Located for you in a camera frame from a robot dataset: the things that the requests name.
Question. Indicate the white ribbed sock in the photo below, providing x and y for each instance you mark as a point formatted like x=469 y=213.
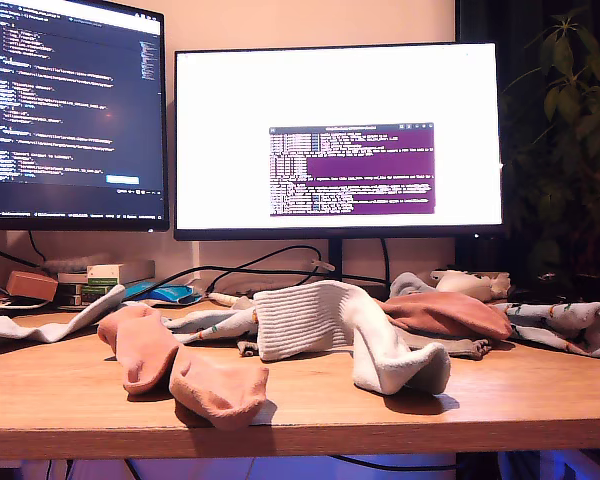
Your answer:
x=300 y=320
x=55 y=327

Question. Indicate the pale blue toucan sock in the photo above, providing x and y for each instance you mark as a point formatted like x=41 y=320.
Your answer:
x=215 y=325
x=565 y=325

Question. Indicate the salmon pink ankle sock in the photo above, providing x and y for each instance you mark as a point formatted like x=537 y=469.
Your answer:
x=445 y=312
x=145 y=345

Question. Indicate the blue plastic packet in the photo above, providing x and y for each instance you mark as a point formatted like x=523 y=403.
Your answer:
x=165 y=292

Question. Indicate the white screen monitor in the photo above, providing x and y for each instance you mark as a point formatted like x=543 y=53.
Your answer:
x=330 y=90

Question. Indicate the white and green box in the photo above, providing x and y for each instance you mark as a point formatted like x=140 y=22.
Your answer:
x=104 y=274

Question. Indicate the dark code screen monitor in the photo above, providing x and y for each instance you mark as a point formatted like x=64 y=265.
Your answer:
x=70 y=100

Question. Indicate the black table leg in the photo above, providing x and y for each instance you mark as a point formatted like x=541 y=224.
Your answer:
x=475 y=467

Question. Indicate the green leafy houseplant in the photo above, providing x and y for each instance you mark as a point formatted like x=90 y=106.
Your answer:
x=565 y=100

